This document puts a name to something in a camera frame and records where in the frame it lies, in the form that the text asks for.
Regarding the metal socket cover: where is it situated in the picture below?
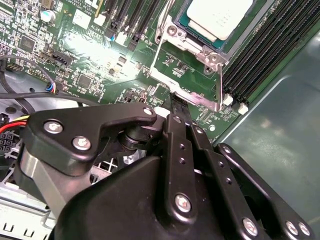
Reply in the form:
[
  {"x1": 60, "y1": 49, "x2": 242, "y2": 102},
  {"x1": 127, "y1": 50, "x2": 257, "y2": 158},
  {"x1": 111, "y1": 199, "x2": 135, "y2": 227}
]
[{"x1": 147, "y1": 32, "x2": 225, "y2": 113}]

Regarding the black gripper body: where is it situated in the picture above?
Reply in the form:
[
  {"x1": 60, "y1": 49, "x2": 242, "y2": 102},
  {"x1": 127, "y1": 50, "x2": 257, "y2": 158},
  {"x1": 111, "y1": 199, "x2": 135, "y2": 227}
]
[{"x1": 48, "y1": 155, "x2": 241, "y2": 240}]

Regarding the silver CPU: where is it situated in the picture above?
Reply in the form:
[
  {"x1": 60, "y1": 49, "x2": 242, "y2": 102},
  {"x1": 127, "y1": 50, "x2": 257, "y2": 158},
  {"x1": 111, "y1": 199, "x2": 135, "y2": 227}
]
[{"x1": 174, "y1": 0, "x2": 269, "y2": 52}]

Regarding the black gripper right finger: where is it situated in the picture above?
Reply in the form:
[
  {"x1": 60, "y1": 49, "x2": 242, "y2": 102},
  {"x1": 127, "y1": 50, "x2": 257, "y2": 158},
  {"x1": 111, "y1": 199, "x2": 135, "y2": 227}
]
[{"x1": 180, "y1": 96, "x2": 316, "y2": 240}]

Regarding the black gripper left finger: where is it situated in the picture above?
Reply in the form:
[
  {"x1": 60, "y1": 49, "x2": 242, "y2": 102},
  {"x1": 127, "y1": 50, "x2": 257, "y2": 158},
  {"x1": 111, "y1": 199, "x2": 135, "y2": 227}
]
[{"x1": 13, "y1": 92, "x2": 199, "y2": 224}]

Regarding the metal locking lever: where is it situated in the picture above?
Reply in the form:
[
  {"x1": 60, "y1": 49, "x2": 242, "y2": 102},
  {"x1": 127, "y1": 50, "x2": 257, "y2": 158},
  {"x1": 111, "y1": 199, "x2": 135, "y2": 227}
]
[{"x1": 157, "y1": 0, "x2": 177, "y2": 37}]

